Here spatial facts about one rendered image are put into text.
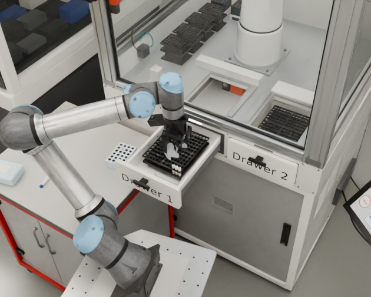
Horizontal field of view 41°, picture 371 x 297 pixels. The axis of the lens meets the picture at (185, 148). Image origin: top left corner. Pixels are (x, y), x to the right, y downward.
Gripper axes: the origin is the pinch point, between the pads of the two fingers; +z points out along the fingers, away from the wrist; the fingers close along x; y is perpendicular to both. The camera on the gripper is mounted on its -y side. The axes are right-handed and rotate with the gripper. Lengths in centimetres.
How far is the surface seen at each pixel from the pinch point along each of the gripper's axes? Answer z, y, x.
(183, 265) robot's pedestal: 21.3, 21.7, -27.1
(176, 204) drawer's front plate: 13.3, 8.6, -10.8
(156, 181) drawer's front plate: 5.3, 0.3, -10.8
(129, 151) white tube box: 18.0, -26.4, 6.5
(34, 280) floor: 97, -67, -36
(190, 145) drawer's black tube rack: 7.4, -0.1, 13.5
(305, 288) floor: 98, 54, 32
